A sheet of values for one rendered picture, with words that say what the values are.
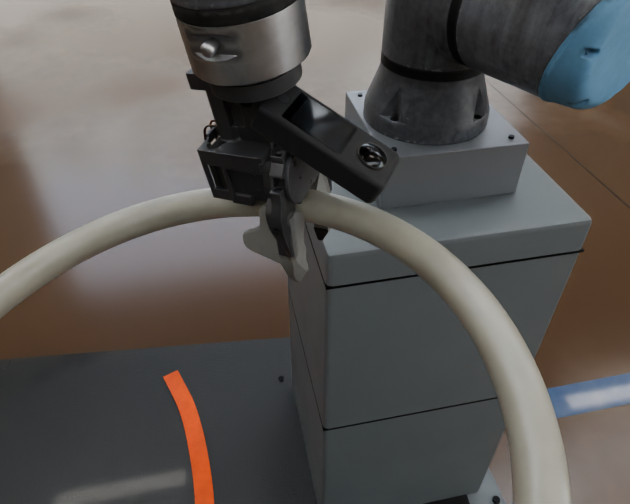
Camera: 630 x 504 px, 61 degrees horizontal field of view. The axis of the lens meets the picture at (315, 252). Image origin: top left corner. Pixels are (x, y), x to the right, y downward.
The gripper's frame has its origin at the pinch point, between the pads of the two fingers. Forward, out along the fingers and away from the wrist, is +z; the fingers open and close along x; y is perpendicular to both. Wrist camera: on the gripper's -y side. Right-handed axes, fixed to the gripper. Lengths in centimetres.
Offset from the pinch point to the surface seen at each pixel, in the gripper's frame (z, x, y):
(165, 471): 91, 5, 53
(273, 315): 101, -54, 53
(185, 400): 93, -15, 60
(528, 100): 136, -259, -4
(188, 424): 93, -9, 55
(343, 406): 48.9, -7.5, 4.9
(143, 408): 92, -8, 70
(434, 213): 16.1, -25.5, -5.9
